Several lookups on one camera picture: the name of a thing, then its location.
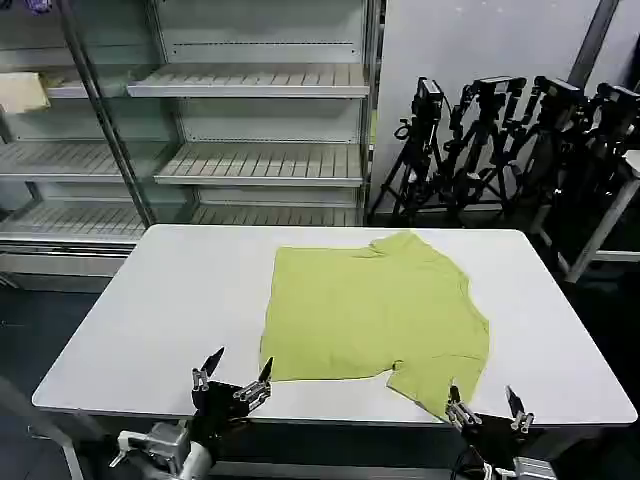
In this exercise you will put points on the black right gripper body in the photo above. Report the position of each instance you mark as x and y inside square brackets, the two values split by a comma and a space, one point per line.
[500, 440]

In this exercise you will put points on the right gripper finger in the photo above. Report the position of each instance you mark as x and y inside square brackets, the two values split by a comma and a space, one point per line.
[459, 412]
[520, 417]

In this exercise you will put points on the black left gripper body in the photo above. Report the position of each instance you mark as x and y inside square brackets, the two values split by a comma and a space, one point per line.
[215, 410]

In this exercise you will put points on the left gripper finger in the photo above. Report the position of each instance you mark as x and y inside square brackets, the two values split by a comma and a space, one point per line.
[206, 370]
[256, 387]

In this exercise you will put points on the yellow-green t-shirt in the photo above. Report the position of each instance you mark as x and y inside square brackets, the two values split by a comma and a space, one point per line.
[370, 310]

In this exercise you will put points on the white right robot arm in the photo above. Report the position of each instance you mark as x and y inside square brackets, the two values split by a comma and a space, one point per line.
[532, 470]

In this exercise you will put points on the white rounded table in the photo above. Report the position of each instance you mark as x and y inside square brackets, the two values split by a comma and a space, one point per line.
[165, 300]

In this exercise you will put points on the glass-door grey shelf unit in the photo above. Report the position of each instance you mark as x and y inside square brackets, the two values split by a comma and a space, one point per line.
[65, 160]

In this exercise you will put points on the open grey shelf unit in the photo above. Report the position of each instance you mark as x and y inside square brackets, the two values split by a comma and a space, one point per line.
[260, 115]

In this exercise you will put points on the beige cardboard piece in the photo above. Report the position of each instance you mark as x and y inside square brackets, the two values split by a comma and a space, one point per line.
[22, 94]

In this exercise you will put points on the purple item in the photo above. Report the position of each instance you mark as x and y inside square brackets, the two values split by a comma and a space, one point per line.
[36, 6]

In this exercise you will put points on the black camera tripod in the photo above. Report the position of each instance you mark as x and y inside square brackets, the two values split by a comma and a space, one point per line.
[425, 135]
[607, 130]
[547, 135]
[487, 130]

